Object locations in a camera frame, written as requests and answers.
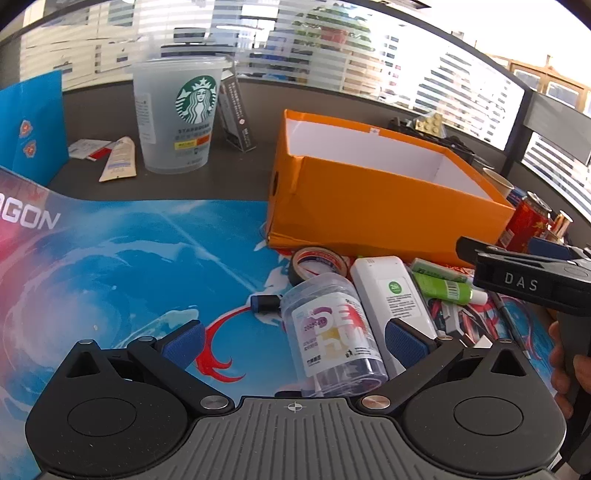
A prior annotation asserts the red white sachet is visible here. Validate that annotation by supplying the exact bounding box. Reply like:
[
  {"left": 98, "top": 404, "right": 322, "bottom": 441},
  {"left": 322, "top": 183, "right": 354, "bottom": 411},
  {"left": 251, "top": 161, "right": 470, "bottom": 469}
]
[{"left": 68, "top": 138, "right": 120, "bottom": 161}]

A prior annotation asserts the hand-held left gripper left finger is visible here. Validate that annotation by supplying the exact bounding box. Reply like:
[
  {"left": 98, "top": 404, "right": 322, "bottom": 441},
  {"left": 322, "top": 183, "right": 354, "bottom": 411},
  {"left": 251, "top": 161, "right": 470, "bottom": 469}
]
[{"left": 62, "top": 320, "right": 234, "bottom": 415}]

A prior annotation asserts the green squeeze tube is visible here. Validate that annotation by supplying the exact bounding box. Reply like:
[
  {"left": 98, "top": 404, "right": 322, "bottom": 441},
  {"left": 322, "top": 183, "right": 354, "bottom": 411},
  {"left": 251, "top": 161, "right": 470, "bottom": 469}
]
[{"left": 412, "top": 270, "right": 488, "bottom": 305}]

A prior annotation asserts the copper perfume bottle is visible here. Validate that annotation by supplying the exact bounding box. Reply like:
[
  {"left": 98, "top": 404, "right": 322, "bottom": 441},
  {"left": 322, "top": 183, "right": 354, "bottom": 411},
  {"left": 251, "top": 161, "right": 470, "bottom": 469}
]
[{"left": 545, "top": 210, "right": 573, "bottom": 243}]

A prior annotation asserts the orange cardboard box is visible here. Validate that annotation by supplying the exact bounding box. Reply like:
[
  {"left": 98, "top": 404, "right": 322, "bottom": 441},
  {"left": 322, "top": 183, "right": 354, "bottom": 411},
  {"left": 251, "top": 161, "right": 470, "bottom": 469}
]
[{"left": 267, "top": 109, "right": 516, "bottom": 268}]

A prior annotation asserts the light green packet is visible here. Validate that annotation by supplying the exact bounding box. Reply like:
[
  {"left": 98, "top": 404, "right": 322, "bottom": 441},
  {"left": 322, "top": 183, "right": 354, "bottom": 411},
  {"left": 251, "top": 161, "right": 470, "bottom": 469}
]
[{"left": 410, "top": 257, "right": 474, "bottom": 283}]

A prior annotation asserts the red drink can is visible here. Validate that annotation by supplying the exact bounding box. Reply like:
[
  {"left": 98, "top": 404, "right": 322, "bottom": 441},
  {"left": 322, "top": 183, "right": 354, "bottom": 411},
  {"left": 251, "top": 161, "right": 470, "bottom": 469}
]
[{"left": 496, "top": 190, "right": 553, "bottom": 252}]

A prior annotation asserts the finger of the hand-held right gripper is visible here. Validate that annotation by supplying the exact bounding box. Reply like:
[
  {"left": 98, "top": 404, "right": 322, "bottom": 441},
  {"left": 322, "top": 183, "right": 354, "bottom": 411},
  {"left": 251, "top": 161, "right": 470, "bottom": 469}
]
[
  {"left": 529, "top": 237, "right": 591, "bottom": 260},
  {"left": 455, "top": 236, "right": 591, "bottom": 274}
]

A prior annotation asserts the translucent plastic cup green logo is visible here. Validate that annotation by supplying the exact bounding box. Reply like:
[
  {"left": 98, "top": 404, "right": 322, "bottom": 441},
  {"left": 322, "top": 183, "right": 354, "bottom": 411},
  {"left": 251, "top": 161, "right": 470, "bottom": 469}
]
[{"left": 131, "top": 56, "right": 232, "bottom": 175}]

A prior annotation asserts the black tape roll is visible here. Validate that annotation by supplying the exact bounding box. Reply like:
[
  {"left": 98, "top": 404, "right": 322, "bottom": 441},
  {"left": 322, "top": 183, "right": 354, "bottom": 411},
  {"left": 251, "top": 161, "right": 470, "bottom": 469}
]
[{"left": 288, "top": 247, "right": 352, "bottom": 287}]

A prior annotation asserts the clear plastic jar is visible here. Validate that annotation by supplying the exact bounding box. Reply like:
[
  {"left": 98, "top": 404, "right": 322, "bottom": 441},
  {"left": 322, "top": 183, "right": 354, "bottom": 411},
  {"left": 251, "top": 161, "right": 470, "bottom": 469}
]
[{"left": 279, "top": 272, "right": 389, "bottom": 398}]

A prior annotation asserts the printed desk mat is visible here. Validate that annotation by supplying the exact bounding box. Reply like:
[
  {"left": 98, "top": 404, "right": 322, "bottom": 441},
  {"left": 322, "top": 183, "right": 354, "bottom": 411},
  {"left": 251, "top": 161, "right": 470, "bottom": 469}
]
[{"left": 0, "top": 165, "right": 561, "bottom": 480}]

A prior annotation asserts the wooden cabinet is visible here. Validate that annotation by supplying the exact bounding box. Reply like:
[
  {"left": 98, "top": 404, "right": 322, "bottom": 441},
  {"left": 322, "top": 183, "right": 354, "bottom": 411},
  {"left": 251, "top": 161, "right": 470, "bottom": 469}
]
[{"left": 492, "top": 53, "right": 587, "bottom": 109}]

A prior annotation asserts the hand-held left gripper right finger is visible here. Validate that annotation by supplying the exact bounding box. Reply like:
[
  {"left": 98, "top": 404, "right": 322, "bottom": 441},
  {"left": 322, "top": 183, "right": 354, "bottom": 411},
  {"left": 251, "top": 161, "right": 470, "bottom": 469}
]
[{"left": 360, "top": 318, "right": 527, "bottom": 412}]

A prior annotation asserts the cream squeeze tube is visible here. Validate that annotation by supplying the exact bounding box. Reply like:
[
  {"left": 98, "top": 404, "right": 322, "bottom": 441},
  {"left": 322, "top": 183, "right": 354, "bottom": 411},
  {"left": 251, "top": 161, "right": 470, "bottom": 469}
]
[{"left": 99, "top": 137, "right": 138, "bottom": 183}]

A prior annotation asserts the yellow building block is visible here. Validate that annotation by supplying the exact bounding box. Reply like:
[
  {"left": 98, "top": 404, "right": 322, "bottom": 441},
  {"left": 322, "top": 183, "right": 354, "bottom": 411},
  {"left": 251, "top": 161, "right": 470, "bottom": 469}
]
[{"left": 412, "top": 112, "right": 445, "bottom": 134}]

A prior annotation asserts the black equipment pile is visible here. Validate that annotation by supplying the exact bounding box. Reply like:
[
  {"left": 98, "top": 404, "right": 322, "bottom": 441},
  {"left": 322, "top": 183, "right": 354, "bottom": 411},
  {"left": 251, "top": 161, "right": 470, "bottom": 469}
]
[{"left": 390, "top": 117, "right": 476, "bottom": 162}]

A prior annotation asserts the person's right hand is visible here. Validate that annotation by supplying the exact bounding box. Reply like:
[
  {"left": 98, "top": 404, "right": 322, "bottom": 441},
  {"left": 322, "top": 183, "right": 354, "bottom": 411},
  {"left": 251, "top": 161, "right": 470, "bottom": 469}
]
[{"left": 549, "top": 319, "right": 575, "bottom": 416}]

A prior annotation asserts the black pen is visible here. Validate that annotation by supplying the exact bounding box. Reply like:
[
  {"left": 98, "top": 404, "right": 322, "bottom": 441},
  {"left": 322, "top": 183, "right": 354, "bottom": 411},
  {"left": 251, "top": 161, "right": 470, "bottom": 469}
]
[{"left": 490, "top": 292, "right": 532, "bottom": 358}]

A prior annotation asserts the brown paper cup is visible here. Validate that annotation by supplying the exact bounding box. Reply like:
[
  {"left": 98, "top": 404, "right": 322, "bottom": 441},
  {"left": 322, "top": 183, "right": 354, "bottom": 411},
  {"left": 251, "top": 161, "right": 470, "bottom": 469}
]
[{"left": 482, "top": 167, "right": 515, "bottom": 200}]

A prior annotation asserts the potted plant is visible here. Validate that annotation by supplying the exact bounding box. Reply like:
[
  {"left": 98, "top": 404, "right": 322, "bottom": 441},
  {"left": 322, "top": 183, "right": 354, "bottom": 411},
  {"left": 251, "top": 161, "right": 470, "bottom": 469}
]
[{"left": 295, "top": 0, "right": 375, "bottom": 51}]

